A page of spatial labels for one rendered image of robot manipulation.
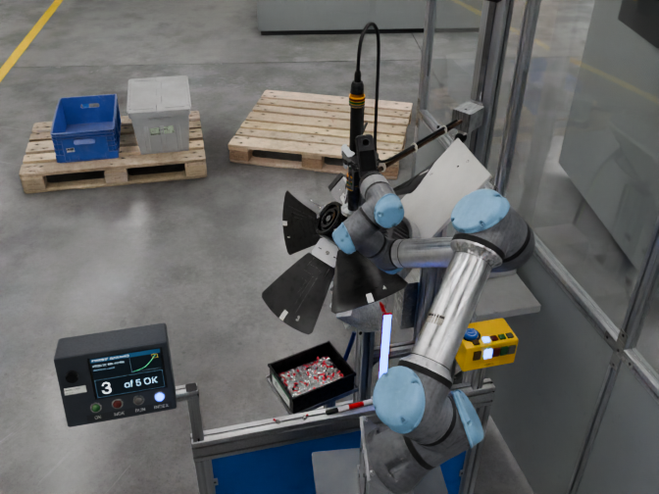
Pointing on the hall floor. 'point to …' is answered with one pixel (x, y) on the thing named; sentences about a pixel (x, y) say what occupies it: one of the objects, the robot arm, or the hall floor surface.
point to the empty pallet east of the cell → (316, 130)
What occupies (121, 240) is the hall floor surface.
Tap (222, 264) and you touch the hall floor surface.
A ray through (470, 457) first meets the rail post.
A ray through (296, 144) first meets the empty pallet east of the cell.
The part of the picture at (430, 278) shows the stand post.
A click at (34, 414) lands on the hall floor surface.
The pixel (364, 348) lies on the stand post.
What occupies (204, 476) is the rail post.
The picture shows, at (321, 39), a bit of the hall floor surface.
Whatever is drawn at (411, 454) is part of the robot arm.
